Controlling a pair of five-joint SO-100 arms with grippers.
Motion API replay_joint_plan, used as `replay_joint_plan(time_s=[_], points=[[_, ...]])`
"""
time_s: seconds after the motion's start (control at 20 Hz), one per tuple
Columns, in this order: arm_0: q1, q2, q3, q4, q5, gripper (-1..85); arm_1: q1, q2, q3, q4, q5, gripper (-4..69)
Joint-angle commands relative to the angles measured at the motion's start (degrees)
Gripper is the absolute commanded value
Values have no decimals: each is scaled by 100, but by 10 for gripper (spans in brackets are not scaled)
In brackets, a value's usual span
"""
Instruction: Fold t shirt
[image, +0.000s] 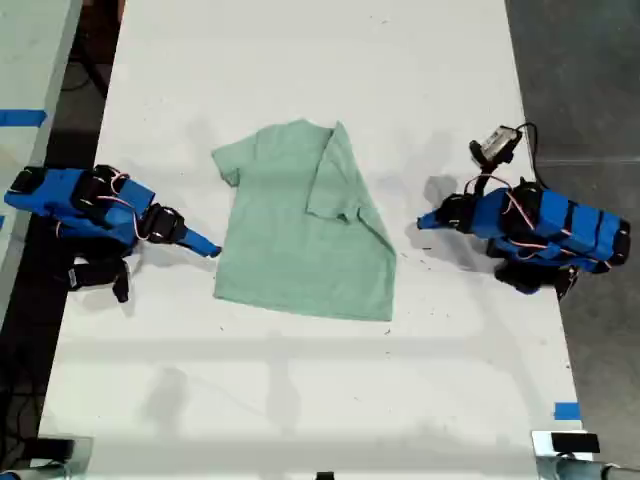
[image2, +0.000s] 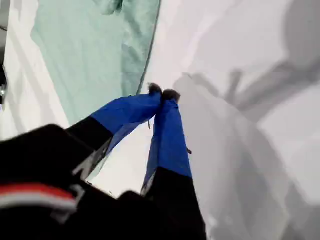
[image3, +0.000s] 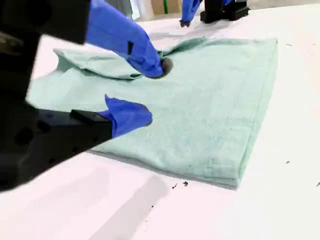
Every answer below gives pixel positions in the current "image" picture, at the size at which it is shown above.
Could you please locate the pale green T-shirt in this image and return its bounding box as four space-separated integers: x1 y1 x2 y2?
210 118 399 323

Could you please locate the long blue tape strip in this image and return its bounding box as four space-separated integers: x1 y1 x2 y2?
0 109 49 127

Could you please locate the pale side table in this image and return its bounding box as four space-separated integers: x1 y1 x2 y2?
0 0 84 321

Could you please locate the white box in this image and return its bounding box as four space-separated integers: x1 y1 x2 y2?
530 428 602 459

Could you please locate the small black box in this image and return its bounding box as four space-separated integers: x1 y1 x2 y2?
35 437 76 464
550 432 600 454

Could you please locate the black camera stalk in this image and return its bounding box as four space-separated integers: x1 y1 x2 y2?
470 162 505 199

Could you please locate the black camera cable stub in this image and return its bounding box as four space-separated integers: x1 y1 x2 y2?
112 267 133 305

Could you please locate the silver and black camera box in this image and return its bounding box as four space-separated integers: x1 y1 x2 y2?
468 124 524 167

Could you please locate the thin black camera cable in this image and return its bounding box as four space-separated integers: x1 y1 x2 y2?
514 121 549 189

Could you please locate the black floor cable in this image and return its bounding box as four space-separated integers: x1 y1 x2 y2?
62 47 114 96

